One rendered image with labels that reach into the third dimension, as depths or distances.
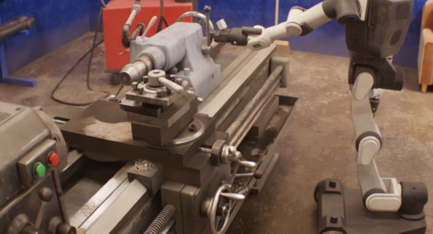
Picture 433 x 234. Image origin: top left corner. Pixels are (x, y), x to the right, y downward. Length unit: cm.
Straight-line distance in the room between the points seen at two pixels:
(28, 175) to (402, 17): 174
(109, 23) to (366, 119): 297
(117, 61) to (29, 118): 376
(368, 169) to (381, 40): 73
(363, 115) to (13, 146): 181
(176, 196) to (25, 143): 82
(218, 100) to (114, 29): 256
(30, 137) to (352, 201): 212
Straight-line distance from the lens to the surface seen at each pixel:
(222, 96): 246
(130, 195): 173
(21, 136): 116
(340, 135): 402
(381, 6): 224
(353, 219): 278
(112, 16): 480
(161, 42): 222
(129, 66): 203
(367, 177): 269
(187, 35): 236
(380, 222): 279
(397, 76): 246
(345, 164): 363
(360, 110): 248
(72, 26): 674
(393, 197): 273
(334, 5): 219
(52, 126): 150
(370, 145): 254
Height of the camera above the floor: 180
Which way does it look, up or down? 25 degrees down
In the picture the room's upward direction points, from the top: straight up
